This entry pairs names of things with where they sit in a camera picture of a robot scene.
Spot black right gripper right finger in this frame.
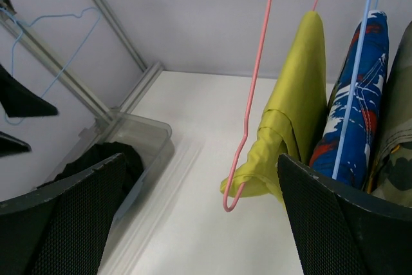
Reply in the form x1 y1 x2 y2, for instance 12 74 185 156
277 154 411 274

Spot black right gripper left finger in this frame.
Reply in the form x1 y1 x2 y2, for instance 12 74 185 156
1 154 126 274

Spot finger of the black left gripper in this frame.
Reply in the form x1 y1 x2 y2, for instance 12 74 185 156
1 66 59 118
0 132 32 157

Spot light blue wire hanger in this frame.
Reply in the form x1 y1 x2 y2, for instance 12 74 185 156
1 7 108 118

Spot yellow-green trousers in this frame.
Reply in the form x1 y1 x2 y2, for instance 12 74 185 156
220 11 328 202

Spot pink hanger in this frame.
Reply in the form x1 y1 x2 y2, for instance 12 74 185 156
221 0 323 213

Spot blue hanger under patterned shorts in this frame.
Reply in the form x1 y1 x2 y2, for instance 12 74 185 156
331 0 389 188

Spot blue patterned shorts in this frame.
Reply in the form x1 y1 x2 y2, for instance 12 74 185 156
309 10 389 189

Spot camouflage shorts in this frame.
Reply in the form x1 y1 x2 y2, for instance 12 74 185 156
366 24 411 207

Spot clear plastic bin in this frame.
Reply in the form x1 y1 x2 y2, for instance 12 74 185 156
32 109 176 221

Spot left aluminium frame post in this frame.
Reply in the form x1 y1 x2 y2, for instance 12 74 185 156
0 0 162 134

